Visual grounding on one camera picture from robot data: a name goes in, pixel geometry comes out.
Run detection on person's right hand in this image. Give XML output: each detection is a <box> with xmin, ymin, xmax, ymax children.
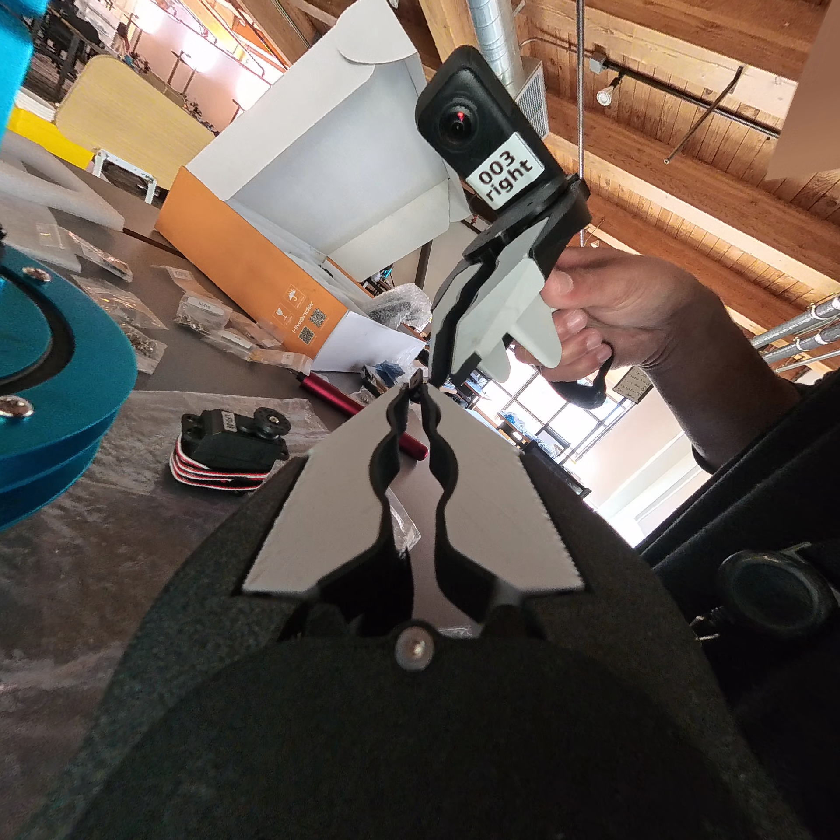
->
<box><xmin>515</xmin><ymin>247</ymin><xmax>710</xmax><ymax>385</ymax></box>

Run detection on red metal tube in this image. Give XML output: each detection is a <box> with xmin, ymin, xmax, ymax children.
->
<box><xmin>298</xmin><ymin>372</ymin><xmax>429</xmax><ymax>460</ymax></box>

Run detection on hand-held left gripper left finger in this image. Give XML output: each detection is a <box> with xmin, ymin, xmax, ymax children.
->
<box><xmin>241</xmin><ymin>385</ymin><xmax>421</xmax><ymax>596</ymax></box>

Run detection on white foam frame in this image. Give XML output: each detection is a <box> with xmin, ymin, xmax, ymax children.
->
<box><xmin>0</xmin><ymin>131</ymin><xmax>126</xmax><ymax>232</ymax></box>

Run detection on silver ventilation duct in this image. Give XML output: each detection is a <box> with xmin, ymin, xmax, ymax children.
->
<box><xmin>466</xmin><ymin>0</ymin><xmax>552</xmax><ymax>140</ymax></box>

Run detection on blue toy robot arm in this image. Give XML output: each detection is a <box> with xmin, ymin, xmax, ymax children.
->
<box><xmin>0</xmin><ymin>0</ymin><xmax>139</xmax><ymax>532</ymax></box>

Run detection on black servo motor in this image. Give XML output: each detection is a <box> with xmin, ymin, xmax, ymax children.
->
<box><xmin>169</xmin><ymin>407</ymin><xmax>291</xmax><ymax>490</ymax></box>

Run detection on scattered small parts bags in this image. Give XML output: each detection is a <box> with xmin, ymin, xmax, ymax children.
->
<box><xmin>0</xmin><ymin>217</ymin><xmax>312</xmax><ymax>376</ymax></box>

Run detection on small clear zip bag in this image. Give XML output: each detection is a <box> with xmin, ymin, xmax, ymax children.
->
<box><xmin>384</xmin><ymin>489</ymin><xmax>421</xmax><ymax>553</ymax></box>

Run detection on large window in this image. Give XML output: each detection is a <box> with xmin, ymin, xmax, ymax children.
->
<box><xmin>459</xmin><ymin>357</ymin><xmax>634</xmax><ymax>475</ymax></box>

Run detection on blue foil bags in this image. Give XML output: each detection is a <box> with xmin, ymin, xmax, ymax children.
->
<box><xmin>360</xmin><ymin>361</ymin><xmax>404</xmax><ymax>398</ymax></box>

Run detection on orange and white cardboard box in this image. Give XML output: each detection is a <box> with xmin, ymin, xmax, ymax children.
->
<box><xmin>155</xmin><ymin>0</ymin><xmax>473</xmax><ymax>374</ymax></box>

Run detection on person's right forearm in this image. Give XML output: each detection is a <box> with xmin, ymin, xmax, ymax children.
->
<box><xmin>646</xmin><ymin>282</ymin><xmax>805</xmax><ymax>473</ymax></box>

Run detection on bubble wrap bundle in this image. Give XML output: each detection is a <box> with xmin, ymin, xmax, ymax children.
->
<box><xmin>367</xmin><ymin>283</ymin><xmax>434</xmax><ymax>329</ymax></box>

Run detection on ceiling pipes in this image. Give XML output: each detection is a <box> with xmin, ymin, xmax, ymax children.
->
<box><xmin>748</xmin><ymin>295</ymin><xmax>840</xmax><ymax>376</ymax></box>

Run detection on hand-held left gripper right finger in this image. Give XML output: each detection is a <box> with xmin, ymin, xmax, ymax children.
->
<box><xmin>420</xmin><ymin>384</ymin><xmax>587</xmax><ymax>637</ymax></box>

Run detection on white metal stool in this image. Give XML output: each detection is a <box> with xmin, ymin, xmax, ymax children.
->
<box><xmin>92</xmin><ymin>150</ymin><xmax>158</xmax><ymax>206</ymax></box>

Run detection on light wooden chair back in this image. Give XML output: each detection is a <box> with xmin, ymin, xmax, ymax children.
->
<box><xmin>56</xmin><ymin>54</ymin><xmax>217</xmax><ymax>173</ymax></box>

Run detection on black badge reel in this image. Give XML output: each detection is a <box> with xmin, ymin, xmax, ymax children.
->
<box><xmin>689</xmin><ymin>543</ymin><xmax>837</xmax><ymax>647</ymax></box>

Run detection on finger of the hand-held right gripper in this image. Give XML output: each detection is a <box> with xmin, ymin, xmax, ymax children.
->
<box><xmin>453</xmin><ymin>256</ymin><xmax>547</xmax><ymax>383</ymax></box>
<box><xmin>428</xmin><ymin>230</ymin><xmax>525</xmax><ymax>386</ymax></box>

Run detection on large clear plastic bag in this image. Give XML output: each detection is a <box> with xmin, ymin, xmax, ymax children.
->
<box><xmin>0</xmin><ymin>390</ymin><xmax>329</xmax><ymax>729</ymax></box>

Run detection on yellow plastic bin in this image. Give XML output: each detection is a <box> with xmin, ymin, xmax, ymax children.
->
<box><xmin>7</xmin><ymin>108</ymin><xmax>96</xmax><ymax>165</ymax></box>

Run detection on grey desk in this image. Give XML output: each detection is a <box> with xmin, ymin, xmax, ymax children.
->
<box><xmin>0</xmin><ymin>164</ymin><xmax>460</xmax><ymax>840</ymax></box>

